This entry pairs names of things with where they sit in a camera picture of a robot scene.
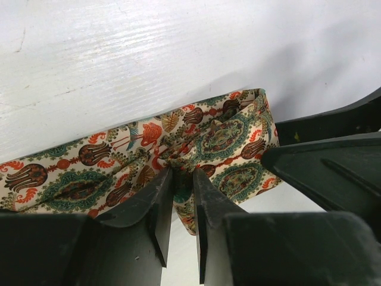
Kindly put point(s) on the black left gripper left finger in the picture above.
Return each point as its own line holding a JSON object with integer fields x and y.
{"x": 127, "y": 245}

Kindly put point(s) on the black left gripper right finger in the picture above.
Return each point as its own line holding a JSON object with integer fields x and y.
{"x": 312, "y": 248}

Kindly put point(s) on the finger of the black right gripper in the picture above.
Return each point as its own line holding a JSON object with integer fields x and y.
{"x": 339, "y": 174}
{"x": 362, "y": 116}

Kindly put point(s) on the paisley flamingo patterned tie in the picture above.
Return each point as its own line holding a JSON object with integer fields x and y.
{"x": 225, "y": 136}

